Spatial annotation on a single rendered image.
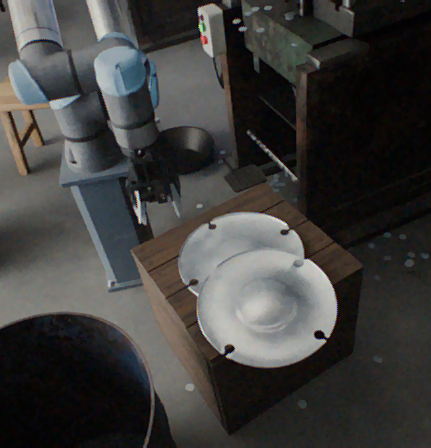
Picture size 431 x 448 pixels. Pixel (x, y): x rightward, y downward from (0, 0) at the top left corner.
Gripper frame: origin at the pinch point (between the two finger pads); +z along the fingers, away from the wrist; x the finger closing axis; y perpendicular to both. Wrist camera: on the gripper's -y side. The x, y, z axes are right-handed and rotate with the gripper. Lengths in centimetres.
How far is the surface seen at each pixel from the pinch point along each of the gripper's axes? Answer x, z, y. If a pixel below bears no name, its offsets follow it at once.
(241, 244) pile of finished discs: 16.1, 16.7, -2.8
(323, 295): 29.7, 17.0, 16.2
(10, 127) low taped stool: -57, 30, -103
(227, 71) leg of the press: 27, 10, -75
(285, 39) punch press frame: 40, -9, -49
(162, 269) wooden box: -3.2, 17.5, -0.8
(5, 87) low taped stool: -56, 19, -115
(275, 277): 21.2, 16.3, 9.5
